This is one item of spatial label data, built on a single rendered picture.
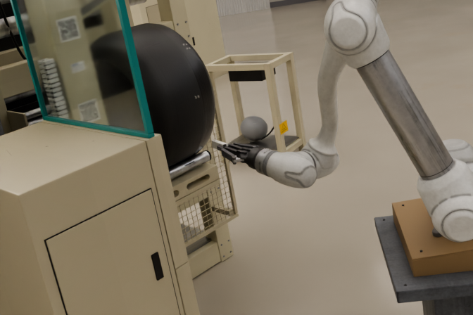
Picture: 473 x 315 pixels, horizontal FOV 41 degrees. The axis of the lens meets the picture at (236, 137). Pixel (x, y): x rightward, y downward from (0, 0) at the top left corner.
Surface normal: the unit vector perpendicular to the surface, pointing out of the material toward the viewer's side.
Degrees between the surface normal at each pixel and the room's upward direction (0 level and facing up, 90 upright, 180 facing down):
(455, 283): 0
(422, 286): 0
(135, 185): 90
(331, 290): 0
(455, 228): 98
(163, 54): 49
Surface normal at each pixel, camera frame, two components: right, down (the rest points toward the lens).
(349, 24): -0.30, 0.30
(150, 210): 0.70, 0.11
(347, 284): -0.17, -0.94
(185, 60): 0.50, -0.40
